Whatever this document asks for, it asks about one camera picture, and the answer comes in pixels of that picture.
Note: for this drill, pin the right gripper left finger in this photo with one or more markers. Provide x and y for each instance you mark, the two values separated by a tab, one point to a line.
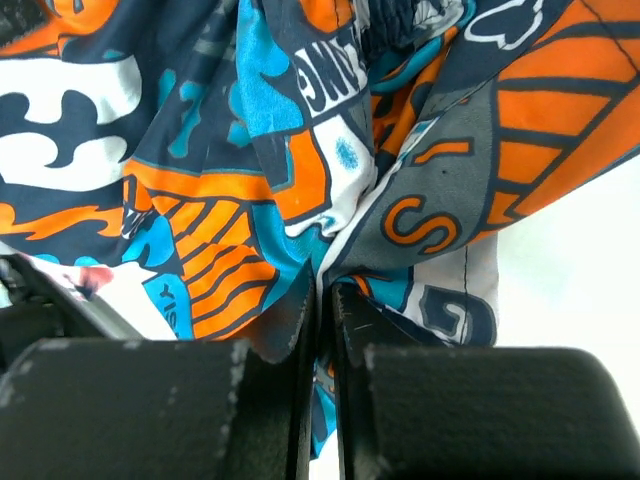
99	408

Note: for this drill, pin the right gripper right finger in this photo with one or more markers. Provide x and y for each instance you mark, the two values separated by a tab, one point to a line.
417	409

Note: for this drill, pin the pink shark print shorts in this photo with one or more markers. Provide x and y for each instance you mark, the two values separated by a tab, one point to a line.
89	280

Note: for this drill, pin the blue orange patterned shorts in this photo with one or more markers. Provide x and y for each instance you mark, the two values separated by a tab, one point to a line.
207	151

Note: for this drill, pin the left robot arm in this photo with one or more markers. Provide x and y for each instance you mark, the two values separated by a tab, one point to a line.
40	308

